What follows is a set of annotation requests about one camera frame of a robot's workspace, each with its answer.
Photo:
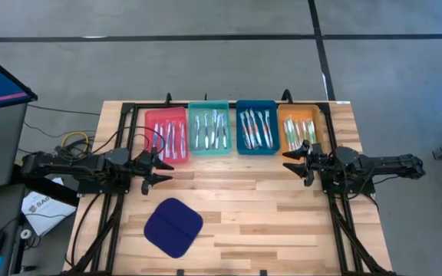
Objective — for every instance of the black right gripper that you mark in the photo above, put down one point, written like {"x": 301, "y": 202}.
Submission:
{"x": 320, "y": 161}

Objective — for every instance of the white paper booklet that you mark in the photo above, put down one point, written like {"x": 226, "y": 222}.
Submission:
{"x": 44, "y": 214}

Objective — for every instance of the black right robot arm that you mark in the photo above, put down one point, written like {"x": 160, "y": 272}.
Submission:
{"x": 390, "y": 163}

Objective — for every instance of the pile of toothbrushes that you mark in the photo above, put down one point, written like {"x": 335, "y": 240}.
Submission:
{"x": 162, "y": 142}

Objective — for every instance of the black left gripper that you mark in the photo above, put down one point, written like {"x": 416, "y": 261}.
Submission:
{"x": 146, "y": 165}

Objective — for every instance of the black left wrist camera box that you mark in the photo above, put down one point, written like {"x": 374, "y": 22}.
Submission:
{"x": 145, "y": 188}

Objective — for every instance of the purple cloth mat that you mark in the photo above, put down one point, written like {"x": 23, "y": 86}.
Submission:
{"x": 173, "y": 228}

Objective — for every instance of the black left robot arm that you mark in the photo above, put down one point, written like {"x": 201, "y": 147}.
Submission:
{"x": 71, "y": 163}

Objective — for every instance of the white toothbrush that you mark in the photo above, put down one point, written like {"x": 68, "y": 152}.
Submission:
{"x": 269, "y": 128}
{"x": 218, "y": 136}
{"x": 196, "y": 132}
{"x": 183, "y": 140}
{"x": 224, "y": 132}

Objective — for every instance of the purple toothbrush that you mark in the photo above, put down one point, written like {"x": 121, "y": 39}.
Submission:
{"x": 213, "y": 122}
{"x": 206, "y": 130}

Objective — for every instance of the orange plastic bin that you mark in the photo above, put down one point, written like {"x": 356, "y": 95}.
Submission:
{"x": 318, "y": 115}

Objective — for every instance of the light teal plastic bin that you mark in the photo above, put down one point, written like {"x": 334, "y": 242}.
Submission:
{"x": 209, "y": 107}

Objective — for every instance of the dark blue plastic bin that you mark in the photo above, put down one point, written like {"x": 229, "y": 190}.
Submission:
{"x": 274, "y": 115}

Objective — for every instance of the blue toothbrush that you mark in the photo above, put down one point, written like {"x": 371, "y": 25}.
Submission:
{"x": 168, "y": 140}
{"x": 156, "y": 134}
{"x": 174, "y": 140}

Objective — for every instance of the white tape roll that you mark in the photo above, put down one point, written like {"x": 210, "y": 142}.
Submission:
{"x": 21, "y": 234}

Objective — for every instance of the pink plastic bin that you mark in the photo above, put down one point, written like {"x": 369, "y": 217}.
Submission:
{"x": 152, "y": 115}

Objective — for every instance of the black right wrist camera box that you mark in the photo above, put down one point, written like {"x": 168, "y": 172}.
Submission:
{"x": 309, "y": 178}

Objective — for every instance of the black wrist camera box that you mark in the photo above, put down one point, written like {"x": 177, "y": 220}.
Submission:
{"x": 309, "y": 178}
{"x": 145, "y": 188}

